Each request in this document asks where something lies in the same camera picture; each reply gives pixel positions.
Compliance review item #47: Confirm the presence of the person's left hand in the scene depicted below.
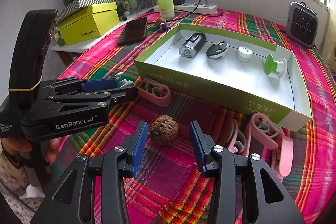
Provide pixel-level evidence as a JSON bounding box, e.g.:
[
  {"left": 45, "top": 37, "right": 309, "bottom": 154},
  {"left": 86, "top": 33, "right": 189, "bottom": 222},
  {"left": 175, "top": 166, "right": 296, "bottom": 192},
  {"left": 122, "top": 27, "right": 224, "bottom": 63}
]
[{"left": 1, "top": 136, "right": 61, "bottom": 164}]

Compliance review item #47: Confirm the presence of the brown walnut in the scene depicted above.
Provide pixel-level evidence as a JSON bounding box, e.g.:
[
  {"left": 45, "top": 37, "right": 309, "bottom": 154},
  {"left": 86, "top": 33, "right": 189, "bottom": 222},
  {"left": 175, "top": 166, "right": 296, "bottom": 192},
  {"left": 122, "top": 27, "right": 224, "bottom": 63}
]
[{"left": 149, "top": 115, "right": 179, "bottom": 145}]

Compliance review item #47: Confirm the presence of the striped green white box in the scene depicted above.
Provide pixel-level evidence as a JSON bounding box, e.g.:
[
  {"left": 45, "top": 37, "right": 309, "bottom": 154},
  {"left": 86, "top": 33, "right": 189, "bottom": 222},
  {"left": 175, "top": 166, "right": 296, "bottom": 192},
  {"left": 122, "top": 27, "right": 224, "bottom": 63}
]
[{"left": 56, "top": 0, "right": 117, "bottom": 24}]

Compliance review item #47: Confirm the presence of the yellow box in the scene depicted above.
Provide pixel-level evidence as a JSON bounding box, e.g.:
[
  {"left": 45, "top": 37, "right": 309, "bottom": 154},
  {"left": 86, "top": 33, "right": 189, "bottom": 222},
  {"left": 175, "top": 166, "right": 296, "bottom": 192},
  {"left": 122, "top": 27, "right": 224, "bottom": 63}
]
[{"left": 58, "top": 2, "right": 120, "bottom": 46}]

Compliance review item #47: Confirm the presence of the white power strip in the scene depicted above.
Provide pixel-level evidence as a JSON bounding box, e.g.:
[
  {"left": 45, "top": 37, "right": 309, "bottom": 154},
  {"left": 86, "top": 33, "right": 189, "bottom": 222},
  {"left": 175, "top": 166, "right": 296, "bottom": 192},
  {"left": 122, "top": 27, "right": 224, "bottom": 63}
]
[{"left": 153, "top": 2, "right": 219, "bottom": 16}]

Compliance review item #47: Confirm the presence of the black white oval device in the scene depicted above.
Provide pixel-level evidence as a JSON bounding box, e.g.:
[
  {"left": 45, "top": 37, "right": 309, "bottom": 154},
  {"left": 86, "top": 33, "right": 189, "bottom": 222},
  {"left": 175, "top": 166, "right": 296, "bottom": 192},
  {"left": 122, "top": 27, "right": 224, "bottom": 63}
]
[{"left": 206, "top": 41, "right": 228, "bottom": 59}]

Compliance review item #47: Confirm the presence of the black bike light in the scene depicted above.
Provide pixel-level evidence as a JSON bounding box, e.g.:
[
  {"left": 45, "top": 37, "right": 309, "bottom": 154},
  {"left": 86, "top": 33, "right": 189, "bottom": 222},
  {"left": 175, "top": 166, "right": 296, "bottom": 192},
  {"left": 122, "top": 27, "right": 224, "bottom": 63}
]
[{"left": 179, "top": 32, "right": 206, "bottom": 58}]

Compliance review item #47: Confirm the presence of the small white plug item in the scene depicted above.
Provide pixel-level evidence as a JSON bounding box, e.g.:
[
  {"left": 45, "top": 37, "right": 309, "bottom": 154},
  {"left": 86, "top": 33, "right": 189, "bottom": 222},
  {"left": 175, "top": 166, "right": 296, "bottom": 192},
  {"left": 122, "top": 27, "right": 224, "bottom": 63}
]
[{"left": 114, "top": 72, "right": 134, "bottom": 88}]

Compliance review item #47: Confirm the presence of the small white round jar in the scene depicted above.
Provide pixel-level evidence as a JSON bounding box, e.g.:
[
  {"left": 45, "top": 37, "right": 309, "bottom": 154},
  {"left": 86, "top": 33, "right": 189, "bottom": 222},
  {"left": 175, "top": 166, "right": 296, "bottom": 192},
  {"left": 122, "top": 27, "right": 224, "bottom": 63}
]
[{"left": 236, "top": 47, "right": 253, "bottom": 63}]

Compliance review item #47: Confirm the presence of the green white cardboard tray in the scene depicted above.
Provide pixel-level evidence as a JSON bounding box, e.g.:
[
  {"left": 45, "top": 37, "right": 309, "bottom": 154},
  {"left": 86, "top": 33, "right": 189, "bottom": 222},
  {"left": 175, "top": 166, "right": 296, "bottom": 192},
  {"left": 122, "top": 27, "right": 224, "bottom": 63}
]
[{"left": 135, "top": 23, "right": 311, "bottom": 131}]

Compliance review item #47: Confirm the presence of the black smartphone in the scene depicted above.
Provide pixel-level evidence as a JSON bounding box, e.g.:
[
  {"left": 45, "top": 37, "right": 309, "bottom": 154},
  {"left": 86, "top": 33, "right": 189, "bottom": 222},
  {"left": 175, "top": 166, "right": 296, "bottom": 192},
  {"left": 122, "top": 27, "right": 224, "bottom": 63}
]
[{"left": 117, "top": 17, "right": 148, "bottom": 47}]

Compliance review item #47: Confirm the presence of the grey space heater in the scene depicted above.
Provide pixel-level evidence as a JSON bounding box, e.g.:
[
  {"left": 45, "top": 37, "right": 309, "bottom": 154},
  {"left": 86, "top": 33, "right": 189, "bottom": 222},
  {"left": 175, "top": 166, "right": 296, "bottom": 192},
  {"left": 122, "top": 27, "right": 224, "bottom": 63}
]
[{"left": 286, "top": 2, "right": 318, "bottom": 48}]

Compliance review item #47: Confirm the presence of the small blue toy figure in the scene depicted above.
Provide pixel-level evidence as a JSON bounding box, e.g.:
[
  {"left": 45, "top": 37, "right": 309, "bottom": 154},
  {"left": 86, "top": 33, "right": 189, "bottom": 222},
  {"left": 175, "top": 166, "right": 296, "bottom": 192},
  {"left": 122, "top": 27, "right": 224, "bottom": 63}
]
[{"left": 154, "top": 18, "right": 171, "bottom": 33}]

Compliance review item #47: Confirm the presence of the plaid pink green blanket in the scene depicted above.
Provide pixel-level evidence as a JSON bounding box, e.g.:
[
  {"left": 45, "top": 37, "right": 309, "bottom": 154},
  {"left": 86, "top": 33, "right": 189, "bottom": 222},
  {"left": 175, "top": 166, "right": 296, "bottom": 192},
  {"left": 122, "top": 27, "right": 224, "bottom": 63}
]
[{"left": 51, "top": 11, "right": 335, "bottom": 223}]

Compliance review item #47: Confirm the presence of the pink clip with grey spring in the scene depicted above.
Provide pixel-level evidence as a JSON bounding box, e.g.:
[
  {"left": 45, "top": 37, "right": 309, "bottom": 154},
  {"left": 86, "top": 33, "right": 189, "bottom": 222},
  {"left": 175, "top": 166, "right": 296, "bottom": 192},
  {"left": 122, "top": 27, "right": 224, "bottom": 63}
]
[{"left": 249, "top": 113, "right": 285, "bottom": 151}]

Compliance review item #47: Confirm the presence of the green white spool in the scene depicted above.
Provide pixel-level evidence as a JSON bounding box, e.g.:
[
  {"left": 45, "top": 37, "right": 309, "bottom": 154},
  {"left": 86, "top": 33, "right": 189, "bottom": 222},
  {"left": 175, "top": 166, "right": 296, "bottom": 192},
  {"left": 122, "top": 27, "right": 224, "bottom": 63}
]
[{"left": 265, "top": 54, "right": 288, "bottom": 78}]

